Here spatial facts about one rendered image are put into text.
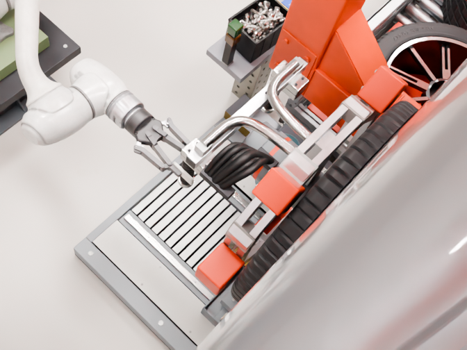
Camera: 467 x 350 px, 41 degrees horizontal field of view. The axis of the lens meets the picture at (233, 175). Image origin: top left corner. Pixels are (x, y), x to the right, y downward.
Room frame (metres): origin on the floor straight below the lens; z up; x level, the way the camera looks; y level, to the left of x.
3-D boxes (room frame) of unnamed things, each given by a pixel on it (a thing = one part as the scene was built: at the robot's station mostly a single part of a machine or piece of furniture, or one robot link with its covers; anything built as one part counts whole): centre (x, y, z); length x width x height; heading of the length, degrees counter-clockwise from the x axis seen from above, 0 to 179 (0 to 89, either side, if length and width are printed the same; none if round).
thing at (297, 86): (0.98, -0.05, 0.93); 0.09 x 0.05 x 0.05; 66
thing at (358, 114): (0.74, -0.17, 0.85); 0.54 x 0.07 x 0.54; 156
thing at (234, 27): (1.31, 0.16, 0.64); 0.04 x 0.04 x 0.04; 66
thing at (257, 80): (1.52, 0.07, 0.21); 0.10 x 0.10 x 0.42; 66
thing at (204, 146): (0.70, -0.02, 1.03); 0.19 x 0.18 x 0.11; 66
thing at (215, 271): (0.45, -0.04, 0.85); 0.09 x 0.08 x 0.07; 156
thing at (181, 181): (0.68, 0.12, 0.83); 0.04 x 0.04 x 0.16
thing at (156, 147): (0.70, 0.20, 0.83); 0.11 x 0.01 x 0.04; 55
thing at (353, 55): (1.20, -0.40, 0.69); 0.52 x 0.17 x 0.35; 66
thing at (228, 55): (1.31, 0.16, 0.55); 0.03 x 0.03 x 0.21; 66
